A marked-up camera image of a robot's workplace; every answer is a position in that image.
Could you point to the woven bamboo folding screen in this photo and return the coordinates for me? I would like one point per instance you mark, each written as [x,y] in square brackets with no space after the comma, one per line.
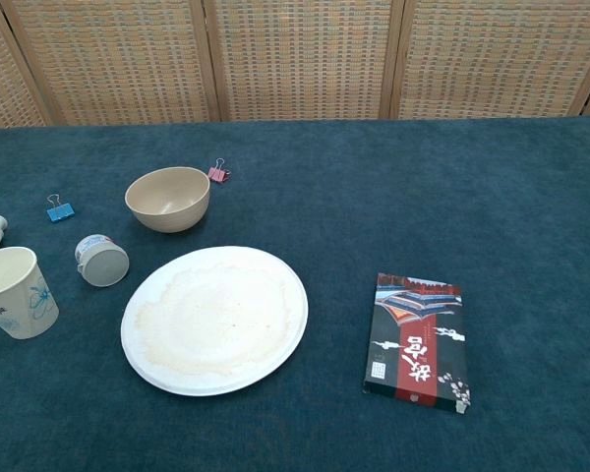
[300,59]

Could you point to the dark red printed box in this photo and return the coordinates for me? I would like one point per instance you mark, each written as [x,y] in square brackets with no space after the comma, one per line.
[418,344]

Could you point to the pink binder clip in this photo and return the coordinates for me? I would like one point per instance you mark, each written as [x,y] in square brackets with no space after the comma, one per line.
[218,175]

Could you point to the beige bowl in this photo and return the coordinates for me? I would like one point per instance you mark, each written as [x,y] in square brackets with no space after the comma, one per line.
[167,216]

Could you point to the white round plate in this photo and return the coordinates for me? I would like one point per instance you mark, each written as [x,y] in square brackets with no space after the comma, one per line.
[216,319]

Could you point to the small jar grey lid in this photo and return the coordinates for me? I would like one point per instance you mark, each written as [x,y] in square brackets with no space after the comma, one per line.
[103,265]

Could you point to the teal blue tablecloth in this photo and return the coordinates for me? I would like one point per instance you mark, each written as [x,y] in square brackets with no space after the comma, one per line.
[373,196]

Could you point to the white paper cup blue print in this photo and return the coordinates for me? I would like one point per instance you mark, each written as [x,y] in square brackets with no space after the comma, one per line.
[24,305]

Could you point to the blue binder clip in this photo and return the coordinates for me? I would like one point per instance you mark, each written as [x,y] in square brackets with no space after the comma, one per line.
[60,213]

